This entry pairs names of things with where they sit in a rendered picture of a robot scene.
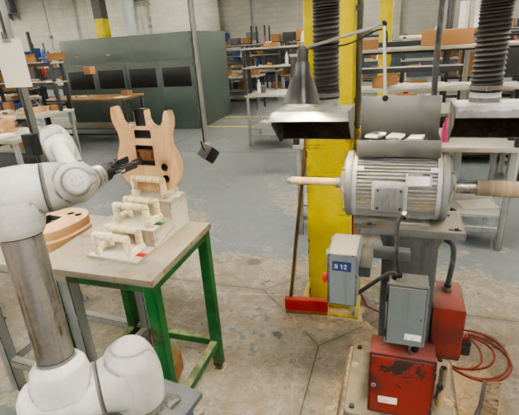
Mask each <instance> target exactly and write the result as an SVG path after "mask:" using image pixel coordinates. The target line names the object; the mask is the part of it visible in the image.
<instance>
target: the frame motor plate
mask: <svg viewBox="0 0 519 415"><path fill-rule="evenodd" d="M449 213H450V216H449V217H447V218H446V220H445V221H437V220H431V219H429V224H430V226H410V225H400V228H399V230H400V231H399V236H406V237H417V238H428V239H439V240H460V241H465V239H466V233H465V228H464V225H463V222H462V219H461V215H460V211H459V209H458V208H452V207H450V211H449ZM361 233H363V234H373V235H395V224H385V223H372V222H362V225H361Z"/></svg>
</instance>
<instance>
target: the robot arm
mask: <svg viewBox="0 0 519 415"><path fill-rule="evenodd" d="M40 143H41V145H42V148H43V150H44V153H45V155H46V156H47V158H48V159H49V161H50V162H44V163H36V164H22V165H17V166H8V167H3V168H0V243H1V244H0V245H1V247H2V252H3V255H4V259H5V261H6V264H7V269H8V272H9V275H10V278H11V281H12V285H13V289H14V292H15V294H16V298H17V300H18V304H19V306H20V309H21V314H22V318H23V320H24V323H25V327H26V331H27V334H28V337H29V340H30V345H31V348H32V351H33V353H34V357H35V364H34V365H33V366H32V368H31V370H30V373H29V383H27V384H25V385H24V386H23V387H22V389H21V391H20V393H19V394H18V398H17V401H16V413H17V415H102V414H104V413H109V414H108V415H177V414H176V413H175V412H173V411H172V409H173V407H174V406H176V405H177V404H178V403H179V402H180V401H181V396H180V394H175V393H171V392H168V391H165V385H164V376H163V372H162V368H161V363H160V360H159V357H158V355H157V353H156V352H155V350H154V348H153V347H152V345H151V344H150V343H149V342H148V341H147V340H146V339H145V338H143V337H140V336H138V335H126V336H123V337H122V338H119V339H117V340H115V341H114V342H112V343H111V345H109V346H108V347H107V349H106V350H105V353H104V355H103V356H102V357H100V358H99V359H98V360H96V361H93V362H89V361H88V359H87V357H86V355H85V353H84V352H82V351H80V350H78V349H76V348H74V347H73V344H72V338H71V335H70V332H69V328H68V323H67V320H66V316H65V313H64V310H63V304H62V301H61V298H60V295H59V291H58V286H57V283H56V279H55V276H54V270H53V267H52V264H51V261H50V257H49V252H48V249H47V245H46V242H45V239H44V233H43V230H44V229H45V226H46V213H48V212H54V211H58V210H61V209H64V208H68V207H70V206H72V205H75V204H76V203H80V202H85V201H87V200H88V199H90V198H92V197H93V196H94V195H95V194H96V192H97V190H98V188H100V187H101V186H103V185H105V184H106V183H107V182H108V181H110V180H112V179H113V177H114V175H117V174H118V173H122V174H124V173H126V172H128V171H130V170H133V169H136V168H138V165H140V164H142V163H143V160H142V157H139V158H137V159H134V160H132V161H131V162H129V157H128V156H126V157H123V158H121V159H119V160H117V159H115V161H114V162H113V161H110V162H108V163H106V164H102V165H95V166H89V165H88V164H86V163H84V162H83V160H82V158H81V156H80V153H79V151H78V148H77V145H76V143H75V142H74V141H73V139H72V137H71V136H70V135H69V133H68V132H67V131H66V130H65V129H64V128H63V127H61V126H60V125H57V124H51V125H48V126H45V127H44V128H42V129H41V132H40Z"/></svg>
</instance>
